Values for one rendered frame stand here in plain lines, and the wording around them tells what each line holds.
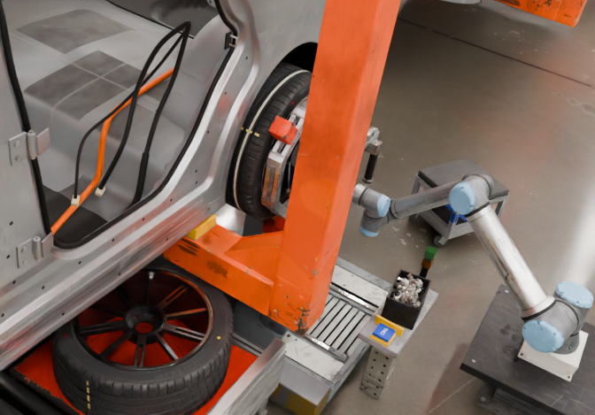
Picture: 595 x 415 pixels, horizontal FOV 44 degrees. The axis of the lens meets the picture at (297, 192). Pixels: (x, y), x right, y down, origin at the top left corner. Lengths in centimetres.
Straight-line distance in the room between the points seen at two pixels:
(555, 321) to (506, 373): 35
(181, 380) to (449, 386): 138
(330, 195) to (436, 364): 143
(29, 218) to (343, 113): 93
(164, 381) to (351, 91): 116
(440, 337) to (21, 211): 226
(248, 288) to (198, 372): 37
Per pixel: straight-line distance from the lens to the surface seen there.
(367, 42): 207
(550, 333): 300
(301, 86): 293
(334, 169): 228
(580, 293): 318
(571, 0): 628
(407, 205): 333
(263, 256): 266
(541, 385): 325
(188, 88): 282
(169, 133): 279
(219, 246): 282
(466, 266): 413
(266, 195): 294
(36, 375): 293
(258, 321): 318
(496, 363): 324
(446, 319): 378
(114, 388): 259
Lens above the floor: 252
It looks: 36 degrees down
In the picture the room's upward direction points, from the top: 11 degrees clockwise
